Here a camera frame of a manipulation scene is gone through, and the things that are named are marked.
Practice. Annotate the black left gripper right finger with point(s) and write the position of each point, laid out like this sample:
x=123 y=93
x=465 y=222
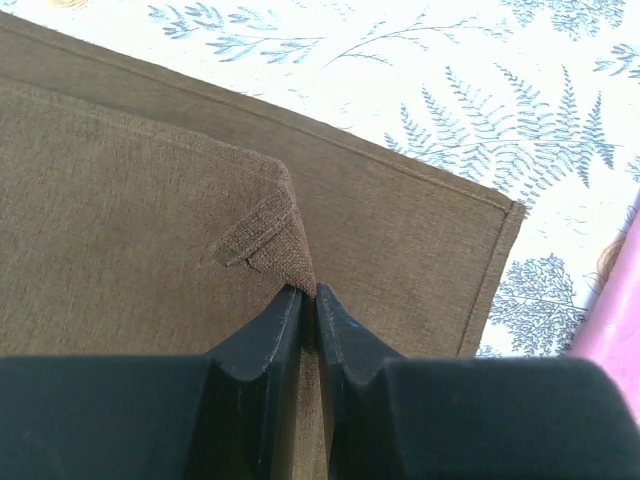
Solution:
x=388 y=416

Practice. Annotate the brown cloth napkin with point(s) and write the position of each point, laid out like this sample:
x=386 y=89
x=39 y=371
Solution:
x=147 y=213

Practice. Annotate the floral tablecloth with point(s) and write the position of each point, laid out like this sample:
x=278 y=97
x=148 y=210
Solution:
x=536 y=99

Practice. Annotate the pink floral placemat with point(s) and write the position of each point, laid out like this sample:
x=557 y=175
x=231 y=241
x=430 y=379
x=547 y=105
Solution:
x=610 y=335

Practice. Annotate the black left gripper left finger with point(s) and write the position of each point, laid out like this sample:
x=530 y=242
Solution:
x=229 y=413

